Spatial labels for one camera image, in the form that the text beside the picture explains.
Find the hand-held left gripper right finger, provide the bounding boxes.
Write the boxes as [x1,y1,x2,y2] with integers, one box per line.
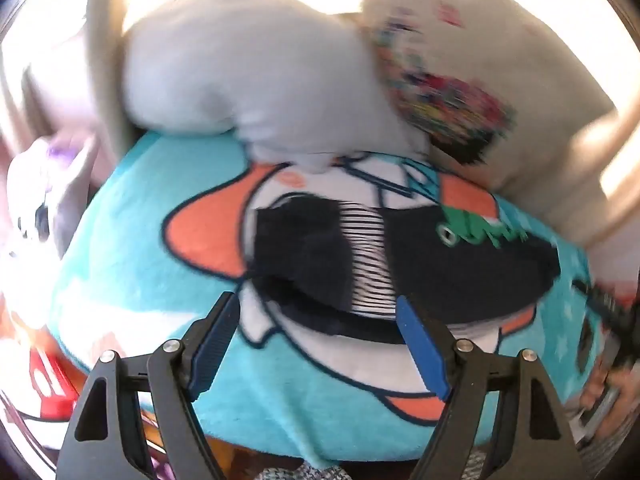
[396,294,583,480]

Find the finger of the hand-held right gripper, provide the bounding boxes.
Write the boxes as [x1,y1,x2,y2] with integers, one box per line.
[570,277,640,343]

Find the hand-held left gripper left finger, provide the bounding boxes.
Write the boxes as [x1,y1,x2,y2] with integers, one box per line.
[55,291,241,480]

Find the navy striped pants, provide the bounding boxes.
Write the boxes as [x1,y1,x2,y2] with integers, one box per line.
[247,196,561,345]

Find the person's right hand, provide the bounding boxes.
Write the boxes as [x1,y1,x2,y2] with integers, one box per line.
[579,372,618,413]

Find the teal printed blanket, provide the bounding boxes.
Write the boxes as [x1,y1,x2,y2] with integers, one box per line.
[47,132,608,468]

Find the red and white printed cloth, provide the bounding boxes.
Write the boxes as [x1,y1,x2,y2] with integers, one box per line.
[0,300,88,453]

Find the white plush toy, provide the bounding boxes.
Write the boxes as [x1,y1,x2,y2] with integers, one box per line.
[5,132,96,261]

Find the plain white pillow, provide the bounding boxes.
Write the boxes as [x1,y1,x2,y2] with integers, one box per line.
[120,0,431,173]

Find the cream floral print pillow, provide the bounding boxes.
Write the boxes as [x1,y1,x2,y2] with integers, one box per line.
[361,0,618,211]

